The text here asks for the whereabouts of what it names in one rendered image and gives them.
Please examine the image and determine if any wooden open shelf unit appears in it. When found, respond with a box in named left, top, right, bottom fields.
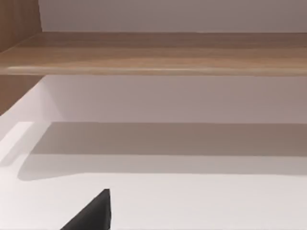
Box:
left=0, top=0, right=307, bottom=116

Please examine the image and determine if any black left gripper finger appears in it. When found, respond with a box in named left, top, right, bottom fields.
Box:
left=59, top=188, right=112, bottom=230

